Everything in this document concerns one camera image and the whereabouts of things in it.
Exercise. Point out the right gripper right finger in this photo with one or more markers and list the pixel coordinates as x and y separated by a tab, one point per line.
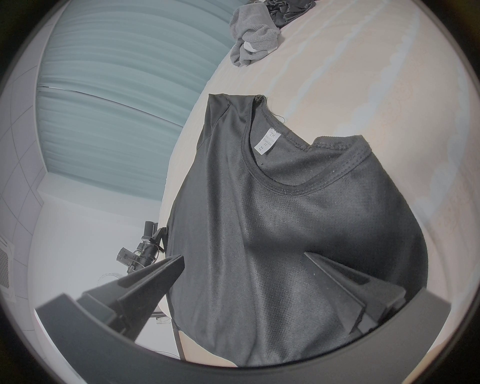
345	303

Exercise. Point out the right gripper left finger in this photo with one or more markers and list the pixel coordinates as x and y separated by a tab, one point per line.
150	296

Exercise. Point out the black T-shirt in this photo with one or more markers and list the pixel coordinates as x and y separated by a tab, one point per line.
281	225

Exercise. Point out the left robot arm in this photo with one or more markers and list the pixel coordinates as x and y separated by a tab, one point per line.
138	255

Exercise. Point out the bed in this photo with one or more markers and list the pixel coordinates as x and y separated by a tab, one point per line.
375	93

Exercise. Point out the ceiling air conditioner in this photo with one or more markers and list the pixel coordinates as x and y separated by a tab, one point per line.
5	266

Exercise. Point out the blue-green curtain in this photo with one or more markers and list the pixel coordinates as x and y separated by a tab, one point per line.
150	45
112	150

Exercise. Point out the grey garment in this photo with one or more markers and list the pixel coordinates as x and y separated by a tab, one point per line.
255	37

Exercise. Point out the black shiny garment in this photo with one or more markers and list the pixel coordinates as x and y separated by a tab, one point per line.
288	11

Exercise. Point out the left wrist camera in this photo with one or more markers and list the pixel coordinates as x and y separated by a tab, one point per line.
150	230

